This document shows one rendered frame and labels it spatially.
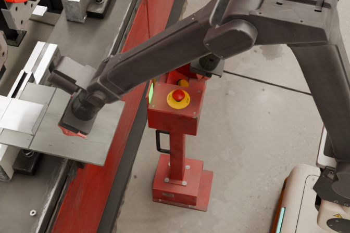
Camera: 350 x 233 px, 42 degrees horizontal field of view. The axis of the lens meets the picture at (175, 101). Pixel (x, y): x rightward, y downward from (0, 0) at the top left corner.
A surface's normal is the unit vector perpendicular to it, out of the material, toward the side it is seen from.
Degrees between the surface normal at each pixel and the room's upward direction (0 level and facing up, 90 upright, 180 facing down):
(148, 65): 91
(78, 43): 0
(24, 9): 90
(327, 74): 91
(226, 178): 0
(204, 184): 0
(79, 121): 29
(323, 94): 94
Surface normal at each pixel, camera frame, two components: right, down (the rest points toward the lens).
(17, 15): 0.97, 0.19
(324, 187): -0.33, 0.79
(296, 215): -0.09, -0.58
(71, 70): 0.37, -0.35
